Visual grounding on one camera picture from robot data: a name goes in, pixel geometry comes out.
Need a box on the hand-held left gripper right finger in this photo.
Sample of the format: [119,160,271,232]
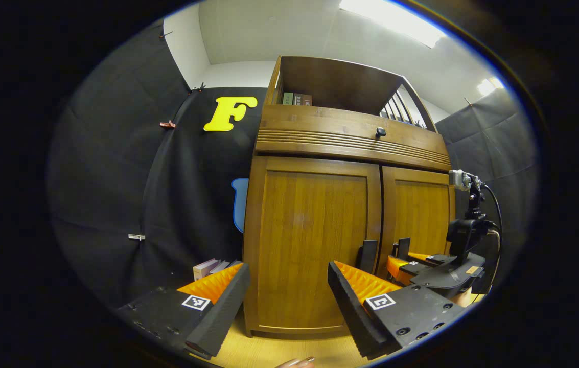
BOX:
[327,260,469,360]

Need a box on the small ceiling light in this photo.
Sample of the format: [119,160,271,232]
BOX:
[477,77,504,97]

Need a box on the wooden double-door shoe cabinet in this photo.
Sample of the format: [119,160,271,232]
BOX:
[242,55,456,339]

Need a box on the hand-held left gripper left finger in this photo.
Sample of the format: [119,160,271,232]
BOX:
[115,262,251,358]

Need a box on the wooden shoe cabinet door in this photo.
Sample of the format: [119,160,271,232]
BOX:
[243,156,383,335]
[377,166,456,279]

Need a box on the ceiling light panel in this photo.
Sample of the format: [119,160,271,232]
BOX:
[339,0,447,49]

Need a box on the black backdrop cloth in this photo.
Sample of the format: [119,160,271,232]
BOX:
[47,23,538,307]

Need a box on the black cable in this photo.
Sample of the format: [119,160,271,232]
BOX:
[479,183,504,289]

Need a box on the wooden drawer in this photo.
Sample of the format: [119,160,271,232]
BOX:
[258,105,448,156]

